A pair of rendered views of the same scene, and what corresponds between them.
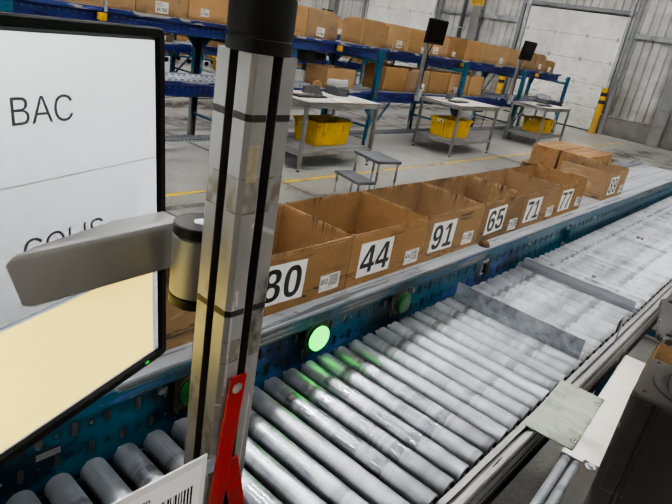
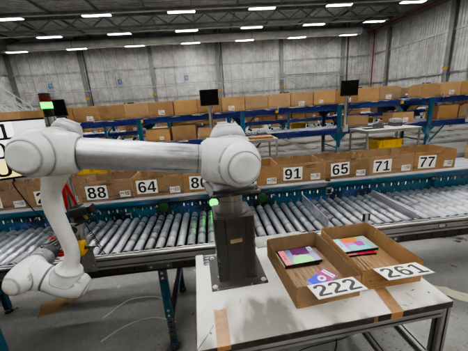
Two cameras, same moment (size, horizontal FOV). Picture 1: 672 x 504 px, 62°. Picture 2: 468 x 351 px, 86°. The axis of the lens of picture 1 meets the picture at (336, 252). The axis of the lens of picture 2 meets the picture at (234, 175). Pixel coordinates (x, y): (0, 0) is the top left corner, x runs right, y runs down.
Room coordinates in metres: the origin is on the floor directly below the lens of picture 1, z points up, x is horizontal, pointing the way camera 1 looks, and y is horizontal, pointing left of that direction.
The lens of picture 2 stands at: (0.16, -1.49, 1.55)
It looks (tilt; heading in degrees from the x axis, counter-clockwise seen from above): 16 degrees down; 47
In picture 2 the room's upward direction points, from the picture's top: 4 degrees counter-clockwise
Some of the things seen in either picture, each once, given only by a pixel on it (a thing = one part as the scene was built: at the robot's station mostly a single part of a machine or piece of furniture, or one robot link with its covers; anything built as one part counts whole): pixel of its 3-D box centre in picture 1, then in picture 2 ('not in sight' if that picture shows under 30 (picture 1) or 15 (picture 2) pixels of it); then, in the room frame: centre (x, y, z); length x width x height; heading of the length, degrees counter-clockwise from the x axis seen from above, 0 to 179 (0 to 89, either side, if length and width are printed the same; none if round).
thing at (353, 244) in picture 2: not in sight; (354, 244); (1.43, -1.03, 0.78); 0.19 x 0.14 x 0.02; 144
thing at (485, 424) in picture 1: (421, 388); not in sight; (1.28, -0.29, 0.72); 0.52 x 0.05 x 0.05; 52
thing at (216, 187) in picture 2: not in sight; (233, 179); (0.90, -0.69, 1.23); 0.22 x 0.18 x 0.06; 152
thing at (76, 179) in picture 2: not in sight; (65, 189); (0.49, 0.92, 0.96); 0.39 x 0.29 x 0.17; 141
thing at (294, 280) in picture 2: not in sight; (307, 264); (1.09, -0.95, 0.80); 0.38 x 0.28 x 0.10; 57
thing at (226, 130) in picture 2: not in sight; (228, 149); (0.88, -0.69, 1.37); 0.18 x 0.16 x 0.22; 58
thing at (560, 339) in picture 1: (514, 320); (313, 210); (1.72, -0.63, 0.76); 0.46 x 0.01 x 0.09; 52
